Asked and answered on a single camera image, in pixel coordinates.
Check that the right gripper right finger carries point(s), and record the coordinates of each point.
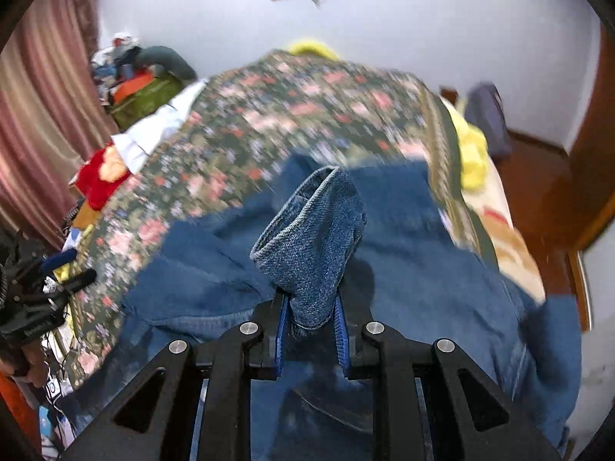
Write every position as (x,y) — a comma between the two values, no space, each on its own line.
(369,350)

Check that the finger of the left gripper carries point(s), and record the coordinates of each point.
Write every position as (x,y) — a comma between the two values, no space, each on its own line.
(75,284)
(57,260)

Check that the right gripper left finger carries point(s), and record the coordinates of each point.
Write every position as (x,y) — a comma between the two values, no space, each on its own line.
(251,351)

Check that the blue denim jacket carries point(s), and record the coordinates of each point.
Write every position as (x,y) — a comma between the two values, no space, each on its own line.
(375,234)

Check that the red plush toy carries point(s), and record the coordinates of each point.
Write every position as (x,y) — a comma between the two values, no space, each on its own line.
(100,176)

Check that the white pillow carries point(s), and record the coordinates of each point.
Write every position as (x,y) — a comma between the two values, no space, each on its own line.
(139,141)

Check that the striped pink curtain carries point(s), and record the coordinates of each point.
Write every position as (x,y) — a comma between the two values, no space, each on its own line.
(51,116)

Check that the beige patterned bed sheet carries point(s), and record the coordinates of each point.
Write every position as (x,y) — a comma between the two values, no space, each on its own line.
(513,257)

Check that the orange box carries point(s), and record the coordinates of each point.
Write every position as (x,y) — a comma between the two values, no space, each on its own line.
(131,86)

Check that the green storage box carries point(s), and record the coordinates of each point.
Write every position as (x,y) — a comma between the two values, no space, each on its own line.
(145,102)

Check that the green floral bedspread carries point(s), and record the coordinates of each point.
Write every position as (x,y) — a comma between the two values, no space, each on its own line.
(242,126)

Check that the yellow blanket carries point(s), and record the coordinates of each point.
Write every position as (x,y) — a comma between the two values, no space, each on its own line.
(474,155)

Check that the grey neck pillow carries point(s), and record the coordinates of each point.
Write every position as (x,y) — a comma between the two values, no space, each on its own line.
(168,59)

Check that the purple grey backpack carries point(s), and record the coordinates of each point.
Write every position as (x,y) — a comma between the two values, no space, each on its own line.
(484,110)

